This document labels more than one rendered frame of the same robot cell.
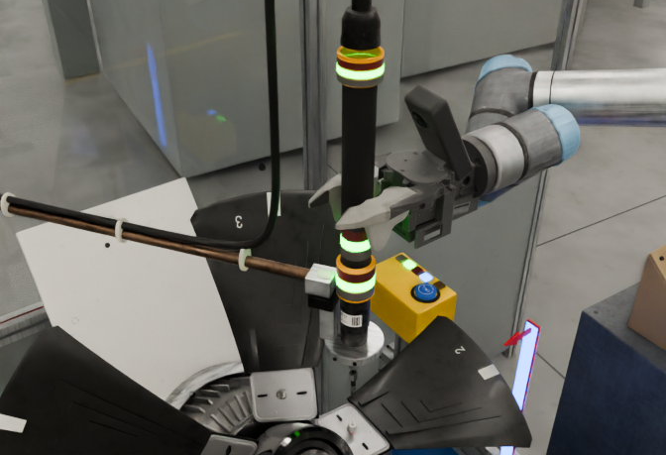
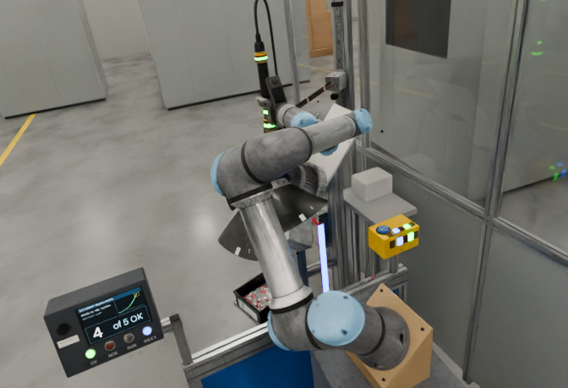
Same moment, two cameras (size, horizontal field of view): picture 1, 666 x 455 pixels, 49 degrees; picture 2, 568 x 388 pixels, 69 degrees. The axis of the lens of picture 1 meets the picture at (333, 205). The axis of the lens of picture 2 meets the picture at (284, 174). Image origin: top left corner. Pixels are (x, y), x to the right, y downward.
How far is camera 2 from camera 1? 1.77 m
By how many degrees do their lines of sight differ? 86
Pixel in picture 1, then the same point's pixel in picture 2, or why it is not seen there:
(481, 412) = (284, 215)
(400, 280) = (394, 223)
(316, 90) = (496, 147)
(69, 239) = (336, 112)
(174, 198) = not seen: hidden behind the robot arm
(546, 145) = (288, 119)
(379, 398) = (289, 188)
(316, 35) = (504, 116)
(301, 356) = not seen: hidden behind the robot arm
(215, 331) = (330, 162)
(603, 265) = not seen: outside the picture
